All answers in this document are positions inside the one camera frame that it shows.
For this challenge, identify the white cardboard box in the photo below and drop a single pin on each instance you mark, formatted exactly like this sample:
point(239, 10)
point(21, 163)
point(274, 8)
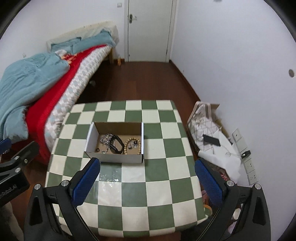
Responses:
point(132, 135)

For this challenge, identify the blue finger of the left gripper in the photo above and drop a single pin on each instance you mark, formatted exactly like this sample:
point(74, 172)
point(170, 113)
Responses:
point(5, 145)

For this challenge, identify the checkered pattern mattress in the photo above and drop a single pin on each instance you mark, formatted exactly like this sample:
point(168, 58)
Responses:
point(88, 63)

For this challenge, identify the black fitness band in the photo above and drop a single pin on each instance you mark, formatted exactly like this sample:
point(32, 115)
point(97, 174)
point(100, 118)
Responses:
point(116, 145)

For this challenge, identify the black smartphone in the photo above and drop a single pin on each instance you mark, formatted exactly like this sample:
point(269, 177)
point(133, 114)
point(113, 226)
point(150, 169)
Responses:
point(211, 140)

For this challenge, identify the teal blue blanket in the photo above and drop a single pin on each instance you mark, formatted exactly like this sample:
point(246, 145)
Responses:
point(22, 83)

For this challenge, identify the white door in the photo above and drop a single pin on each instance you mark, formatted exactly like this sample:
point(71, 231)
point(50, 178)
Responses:
point(149, 28)

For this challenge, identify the cream bed headboard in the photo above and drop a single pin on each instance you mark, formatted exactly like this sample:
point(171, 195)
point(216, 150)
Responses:
point(86, 32)

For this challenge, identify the teal pillow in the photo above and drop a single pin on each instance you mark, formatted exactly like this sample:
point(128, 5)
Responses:
point(78, 44)

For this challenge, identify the white wall sockets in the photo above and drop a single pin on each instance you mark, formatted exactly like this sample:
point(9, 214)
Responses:
point(247, 162)

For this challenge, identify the black charger plug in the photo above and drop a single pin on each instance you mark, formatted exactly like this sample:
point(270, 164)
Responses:
point(245, 154)

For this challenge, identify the white mug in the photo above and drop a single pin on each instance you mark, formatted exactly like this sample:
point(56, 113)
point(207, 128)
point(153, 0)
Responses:
point(236, 214)

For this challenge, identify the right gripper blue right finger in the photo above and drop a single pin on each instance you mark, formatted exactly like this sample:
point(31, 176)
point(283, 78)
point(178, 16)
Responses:
point(212, 182)

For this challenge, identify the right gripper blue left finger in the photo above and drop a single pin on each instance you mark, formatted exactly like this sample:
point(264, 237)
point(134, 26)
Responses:
point(83, 181)

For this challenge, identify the red bed sheet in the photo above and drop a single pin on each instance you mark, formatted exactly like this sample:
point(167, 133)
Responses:
point(38, 113)

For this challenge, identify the small orange bottle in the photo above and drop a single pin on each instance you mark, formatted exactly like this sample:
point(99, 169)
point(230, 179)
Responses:
point(119, 60)

